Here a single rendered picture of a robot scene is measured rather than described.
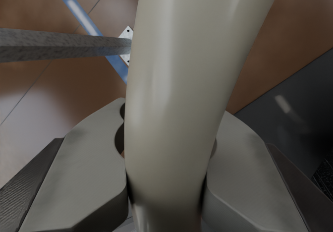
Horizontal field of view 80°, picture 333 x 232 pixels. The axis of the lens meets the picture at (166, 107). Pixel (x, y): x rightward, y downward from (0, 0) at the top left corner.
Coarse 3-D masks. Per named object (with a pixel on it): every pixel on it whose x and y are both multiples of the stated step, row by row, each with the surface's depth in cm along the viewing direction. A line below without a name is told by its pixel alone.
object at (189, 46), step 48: (144, 0) 4; (192, 0) 4; (240, 0) 4; (144, 48) 4; (192, 48) 4; (240, 48) 4; (144, 96) 5; (192, 96) 4; (144, 144) 5; (192, 144) 5; (144, 192) 6; (192, 192) 6
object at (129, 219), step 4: (128, 200) 102; (128, 204) 96; (128, 208) 92; (128, 212) 87; (128, 216) 83; (128, 220) 80; (132, 220) 77; (124, 224) 79; (204, 224) 90; (116, 228) 81; (204, 228) 88; (208, 228) 91
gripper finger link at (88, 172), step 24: (96, 120) 9; (120, 120) 9; (72, 144) 8; (96, 144) 8; (120, 144) 10; (72, 168) 7; (96, 168) 7; (120, 168) 7; (48, 192) 6; (72, 192) 6; (96, 192) 6; (120, 192) 6; (48, 216) 5; (72, 216) 5; (96, 216) 6; (120, 216) 7
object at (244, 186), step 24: (240, 120) 10; (216, 144) 8; (240, 144) 8; (264, 144) 8; (216, 168) 7; (240, 168) 7; (264, 168) 7; (216, 192) 6; (240, 192) 6; (264, 192) 6; (288, 192) 6; (216, 216) 6; (240, 216) 6; (264, 216) 6; (288, 216) 6
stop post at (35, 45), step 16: (0, 32) 64; (16, 32) 69; (32, 32) 75; (48, 32) 81; (128, 32) 142; (0, 48) 62; (16, 48) 66; (32, 48) 71; (48, 48) 77; (64, 48) 85; (80, 48) 94; (96, 48) 104; (112, 48) 118; (128, 48) 136; (128, 64) 149
